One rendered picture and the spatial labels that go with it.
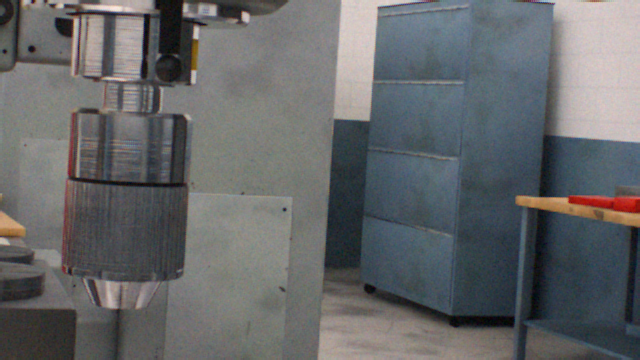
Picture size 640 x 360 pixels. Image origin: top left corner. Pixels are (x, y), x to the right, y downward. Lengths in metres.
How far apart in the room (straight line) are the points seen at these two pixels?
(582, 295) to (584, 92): 1.21
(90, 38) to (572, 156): 7.46
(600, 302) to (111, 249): 7.20
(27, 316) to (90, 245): 0.30
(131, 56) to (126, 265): 0.08
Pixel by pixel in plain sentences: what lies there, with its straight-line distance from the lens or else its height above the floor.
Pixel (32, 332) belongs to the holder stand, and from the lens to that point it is 0.78.
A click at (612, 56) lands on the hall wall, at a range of 7.66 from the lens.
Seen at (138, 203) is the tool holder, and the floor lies 1.24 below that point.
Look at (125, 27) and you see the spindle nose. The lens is 0.47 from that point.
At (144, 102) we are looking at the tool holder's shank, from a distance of 0.49.
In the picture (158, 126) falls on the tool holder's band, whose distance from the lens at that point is 0.48.
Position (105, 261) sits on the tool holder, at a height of 1.21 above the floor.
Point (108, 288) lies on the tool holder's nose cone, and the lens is 0.49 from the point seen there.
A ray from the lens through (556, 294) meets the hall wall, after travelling 8.02.
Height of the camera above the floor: 1.27
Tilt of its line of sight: 3 degrees down
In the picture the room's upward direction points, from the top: 4 degrees clockwise
